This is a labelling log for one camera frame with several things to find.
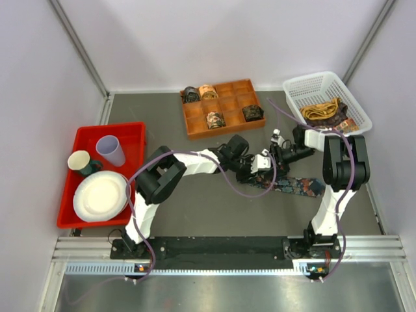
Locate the white plastic basket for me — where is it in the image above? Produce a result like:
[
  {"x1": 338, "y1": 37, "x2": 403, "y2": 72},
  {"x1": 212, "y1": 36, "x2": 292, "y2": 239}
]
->
[{"x1": 283, "y1": 71, "x2": 372, "y2": 135}]

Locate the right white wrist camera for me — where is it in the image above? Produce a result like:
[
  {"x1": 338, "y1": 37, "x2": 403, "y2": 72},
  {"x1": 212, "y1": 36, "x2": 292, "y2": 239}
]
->
[{"x1": 270, "y1": 129, "x2": 285, "y2": 148}]

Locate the floral black rolled tie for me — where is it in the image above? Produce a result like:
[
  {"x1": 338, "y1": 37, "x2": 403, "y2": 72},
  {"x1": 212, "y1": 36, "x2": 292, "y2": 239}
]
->
[{"x1": 206, "y1": 111, "x2": 226, "y2": 129}]

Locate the orange compartment tray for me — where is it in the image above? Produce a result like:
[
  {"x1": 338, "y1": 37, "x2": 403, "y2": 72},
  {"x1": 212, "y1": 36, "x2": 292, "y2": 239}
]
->
[{"x1": 179, "y1": 79, "x2": 266, "y2": 140}]

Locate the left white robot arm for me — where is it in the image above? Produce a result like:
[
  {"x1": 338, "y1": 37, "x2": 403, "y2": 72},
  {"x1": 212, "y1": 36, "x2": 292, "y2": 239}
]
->
[{"x1": 122, "y1": 135, "x2": 263, "y2": 258}]

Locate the dark floral necktie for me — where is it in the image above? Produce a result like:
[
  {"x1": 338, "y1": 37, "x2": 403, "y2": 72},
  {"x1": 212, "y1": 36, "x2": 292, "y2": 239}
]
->
[{"x1": 248, "y1": 175, "x2": 326, "y2": 198}]

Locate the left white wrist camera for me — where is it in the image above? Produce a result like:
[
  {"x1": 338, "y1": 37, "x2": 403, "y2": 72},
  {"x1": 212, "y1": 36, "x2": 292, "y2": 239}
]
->
[{"x1": 250, "y1": 149, "x2": 272, "y2": 174}]

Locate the dark green mug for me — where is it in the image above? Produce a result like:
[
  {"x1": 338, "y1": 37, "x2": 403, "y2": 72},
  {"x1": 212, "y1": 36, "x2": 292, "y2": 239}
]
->
[{"x1": 77, "y1": 159, "x2": 103, "y2": 177}]

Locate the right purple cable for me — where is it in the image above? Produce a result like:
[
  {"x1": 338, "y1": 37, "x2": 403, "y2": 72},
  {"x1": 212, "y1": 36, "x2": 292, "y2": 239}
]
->
[{"x1": 266, "y1": 97, "x2": 356, "y2": 282}]

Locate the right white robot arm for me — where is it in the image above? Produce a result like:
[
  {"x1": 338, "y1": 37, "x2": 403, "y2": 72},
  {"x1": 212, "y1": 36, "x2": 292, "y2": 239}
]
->
[{"x1": 270, "y1": 126, "x2": 371, "y2": 259}]

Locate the dark maroon folded tie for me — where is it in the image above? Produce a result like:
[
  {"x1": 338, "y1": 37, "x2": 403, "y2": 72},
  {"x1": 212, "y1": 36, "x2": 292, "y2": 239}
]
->
[{"x1": 305, "y1": 103, "x2": 348, "y2": 128}]

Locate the cream paper cup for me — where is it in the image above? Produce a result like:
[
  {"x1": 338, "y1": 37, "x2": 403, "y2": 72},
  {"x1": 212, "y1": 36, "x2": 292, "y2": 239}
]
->
[{"x1": 67, "y1": 150, "x2": 90, "y2": 171}]

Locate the cream floral folded tie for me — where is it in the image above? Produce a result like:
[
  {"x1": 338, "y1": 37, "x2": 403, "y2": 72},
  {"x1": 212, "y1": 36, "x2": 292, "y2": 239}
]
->
[{"x1": 335, "y1": 118, "x2": 359, "y2": 135}]

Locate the aluminium frame rail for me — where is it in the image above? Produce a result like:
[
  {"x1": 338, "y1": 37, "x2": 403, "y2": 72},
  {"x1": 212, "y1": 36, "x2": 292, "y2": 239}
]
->
[{"x1": 41, "y1": 235, "x2": 415, "y2": 311}]

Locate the white paper plate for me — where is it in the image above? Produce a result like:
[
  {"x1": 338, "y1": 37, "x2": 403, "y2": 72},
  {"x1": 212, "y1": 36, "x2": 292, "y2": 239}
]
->
[{"x1": 73, "y1": 170, "x2": 127, "y2": 223}]

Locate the lilac plastic cup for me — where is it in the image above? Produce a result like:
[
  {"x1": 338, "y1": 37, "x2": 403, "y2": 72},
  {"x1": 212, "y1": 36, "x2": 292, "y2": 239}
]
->
[{"x1": 96, "y1": 135, "x2": 126, "y2": 167}]

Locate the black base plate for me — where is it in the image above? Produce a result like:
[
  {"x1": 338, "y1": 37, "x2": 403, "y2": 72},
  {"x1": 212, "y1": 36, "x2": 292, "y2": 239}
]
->
[{"x1": 110, "y1": 236, "x2": 341, "y2": 269}]

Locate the slotted cable duct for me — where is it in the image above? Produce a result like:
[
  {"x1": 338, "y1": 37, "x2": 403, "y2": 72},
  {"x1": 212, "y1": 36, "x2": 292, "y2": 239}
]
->
[{"x1": 64, "y1": 262, "x2": 317, "y2": 276}]

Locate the gold folded tie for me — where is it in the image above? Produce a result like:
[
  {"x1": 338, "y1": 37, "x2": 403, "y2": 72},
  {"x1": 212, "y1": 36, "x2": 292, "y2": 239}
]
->
[{"x1": 300, "y1": 97, "x2": 341, "y2": 120}]

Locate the dark brown rolled tie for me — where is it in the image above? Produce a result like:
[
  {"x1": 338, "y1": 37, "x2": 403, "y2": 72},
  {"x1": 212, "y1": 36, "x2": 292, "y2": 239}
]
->
[{"x1": 242, "y1": 105, "x2": 264, "y2": 122}]

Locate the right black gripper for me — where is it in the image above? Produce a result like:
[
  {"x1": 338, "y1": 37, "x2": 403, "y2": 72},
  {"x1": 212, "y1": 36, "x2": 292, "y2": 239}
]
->
[{"x1": 260, "y1": 144, "x2": 315, "y2": 179}]

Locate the red plastic bin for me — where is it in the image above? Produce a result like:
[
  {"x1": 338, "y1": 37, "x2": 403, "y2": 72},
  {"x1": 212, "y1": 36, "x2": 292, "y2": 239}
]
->
[{"x1": 57, "y1": 122, "x2": 146, "y2": 229}]

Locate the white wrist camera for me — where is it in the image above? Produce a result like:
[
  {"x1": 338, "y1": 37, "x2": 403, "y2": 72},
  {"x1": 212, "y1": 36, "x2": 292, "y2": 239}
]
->
[
  {"x1": 270, "y1": 129, "x2": 285, "y2": 148},
  {"x1": 250, "y1": 149, "x2": 272, "y2": 174}
]

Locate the peach rolled tie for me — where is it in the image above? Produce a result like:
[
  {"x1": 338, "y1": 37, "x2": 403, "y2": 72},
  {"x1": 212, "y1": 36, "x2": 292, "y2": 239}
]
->
[{"x1": 198, "y1": 84, "x2": 218, "y2": 100}]

